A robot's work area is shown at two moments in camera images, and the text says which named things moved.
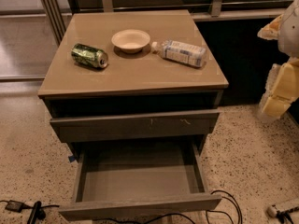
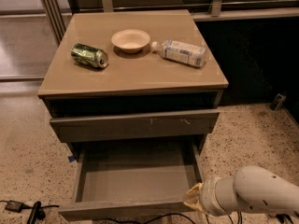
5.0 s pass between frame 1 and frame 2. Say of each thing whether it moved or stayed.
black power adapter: stayed
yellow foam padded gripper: moved
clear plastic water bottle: stayed
